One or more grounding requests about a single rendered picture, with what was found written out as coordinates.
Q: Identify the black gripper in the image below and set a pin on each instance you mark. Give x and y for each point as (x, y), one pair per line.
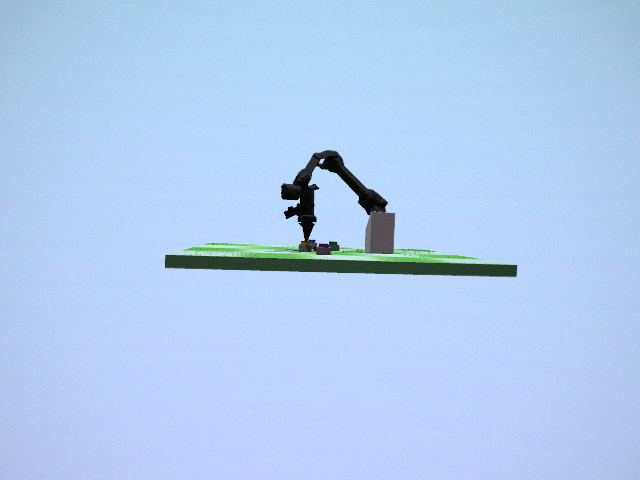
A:
(307, 218)

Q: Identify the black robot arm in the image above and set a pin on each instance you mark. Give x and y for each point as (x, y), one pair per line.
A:
(369, 199)

